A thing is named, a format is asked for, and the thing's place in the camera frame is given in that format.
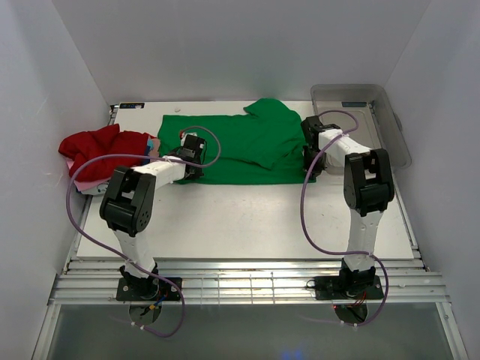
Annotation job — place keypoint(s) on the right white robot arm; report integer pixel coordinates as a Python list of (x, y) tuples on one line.
[(368, 188)]

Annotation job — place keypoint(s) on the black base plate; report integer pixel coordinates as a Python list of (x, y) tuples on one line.
[(145, 289), (330, 288)]

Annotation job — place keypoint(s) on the blue label sticker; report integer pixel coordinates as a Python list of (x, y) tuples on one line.
[(131, 106)]

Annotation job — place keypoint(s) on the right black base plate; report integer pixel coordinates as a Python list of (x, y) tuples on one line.
[(330, 288)]

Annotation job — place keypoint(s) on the grey plastic bin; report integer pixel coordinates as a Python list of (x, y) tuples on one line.
[(383, 119)]

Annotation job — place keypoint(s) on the green t shirt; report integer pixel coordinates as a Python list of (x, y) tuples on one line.
[(261, 146)]

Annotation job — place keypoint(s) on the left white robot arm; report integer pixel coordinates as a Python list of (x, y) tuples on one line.
[(127, 207)]

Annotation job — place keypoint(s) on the red t shirt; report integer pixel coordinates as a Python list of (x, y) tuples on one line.
[(84, 146)]

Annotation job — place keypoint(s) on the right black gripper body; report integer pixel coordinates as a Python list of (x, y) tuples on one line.
[(311, 163)]

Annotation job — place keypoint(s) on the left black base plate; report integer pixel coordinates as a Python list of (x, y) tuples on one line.
[(145, 289)]

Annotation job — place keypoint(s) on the aluminium frame rail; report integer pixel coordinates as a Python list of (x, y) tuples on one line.
[(94, 282)]

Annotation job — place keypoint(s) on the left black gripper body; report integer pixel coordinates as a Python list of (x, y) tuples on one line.
[(193, 172)]

